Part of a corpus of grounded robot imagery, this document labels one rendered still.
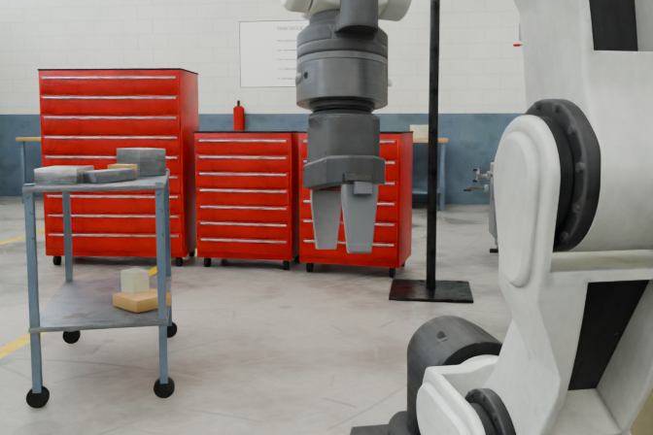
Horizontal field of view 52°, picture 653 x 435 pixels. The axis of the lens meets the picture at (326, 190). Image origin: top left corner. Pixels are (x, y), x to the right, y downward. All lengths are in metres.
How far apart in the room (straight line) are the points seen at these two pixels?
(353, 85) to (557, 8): 0.20
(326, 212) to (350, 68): 0.16
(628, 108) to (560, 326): 0.20
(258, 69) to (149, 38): 1.62
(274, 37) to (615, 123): 8.85
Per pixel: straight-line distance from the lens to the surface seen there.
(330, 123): 0.61
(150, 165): 3.05
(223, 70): 9.54
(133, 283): 2.90
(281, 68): 9.33
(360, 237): 0.59
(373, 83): 0.63
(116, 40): 10.14
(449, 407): 0.86
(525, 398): 0.76
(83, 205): 5.28
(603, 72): 0.64
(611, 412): 0.81
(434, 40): 4.25
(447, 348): 0.99
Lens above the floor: 1.06
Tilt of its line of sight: 6 degrees down
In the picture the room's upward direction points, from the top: straight up
